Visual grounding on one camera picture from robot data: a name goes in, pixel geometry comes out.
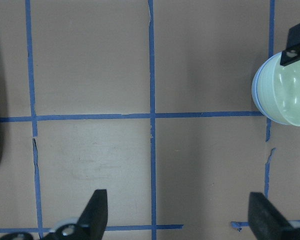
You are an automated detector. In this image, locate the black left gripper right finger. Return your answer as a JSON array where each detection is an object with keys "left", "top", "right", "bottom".
[{"left": 248, "top": 192, "right": 300, "bottom": 240}]

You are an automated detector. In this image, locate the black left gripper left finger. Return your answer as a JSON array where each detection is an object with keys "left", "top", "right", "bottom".
[{"left": 43, "top": 189, "right": 108, "bottom": 240}]

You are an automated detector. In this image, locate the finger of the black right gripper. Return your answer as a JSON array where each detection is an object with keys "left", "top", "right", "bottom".
[{"left": 280, "top": 23, "right": 300, "bottom": 67}]

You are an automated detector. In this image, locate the green bowl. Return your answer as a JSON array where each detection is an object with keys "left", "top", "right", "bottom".
[{"left": 257, "top": 50, "right": 300, "bottom": 127}]

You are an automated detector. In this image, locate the blue bowl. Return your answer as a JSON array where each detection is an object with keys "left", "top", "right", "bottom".
[{"left": 251, "top": 52, "right": 290, "bottom": 125}]

